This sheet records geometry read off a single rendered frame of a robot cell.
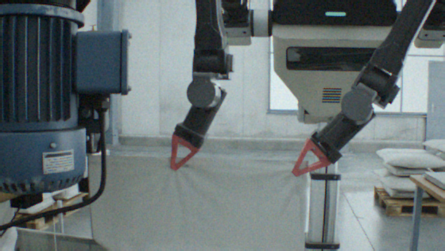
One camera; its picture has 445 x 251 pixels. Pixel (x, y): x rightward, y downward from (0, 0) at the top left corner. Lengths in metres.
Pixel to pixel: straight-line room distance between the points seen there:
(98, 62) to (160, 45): 8.84
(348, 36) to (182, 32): 8.21
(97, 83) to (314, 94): 0.86
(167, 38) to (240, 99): 2.27
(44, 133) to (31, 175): 0.06
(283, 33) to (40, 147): 0.82
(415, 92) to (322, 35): 8.15
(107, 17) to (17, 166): 9.27
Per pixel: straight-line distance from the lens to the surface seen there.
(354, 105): 0.71
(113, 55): 0.53
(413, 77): 9.26
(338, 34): 1.17
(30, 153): 0.52
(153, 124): 9.37
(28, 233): 1.50
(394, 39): 0.78
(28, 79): 0.53
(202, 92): 0.74
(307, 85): 1.24
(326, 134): 0.77
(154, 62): 9.38
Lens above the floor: 1.21
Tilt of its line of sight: 5 degrees down
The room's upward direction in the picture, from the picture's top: straight up
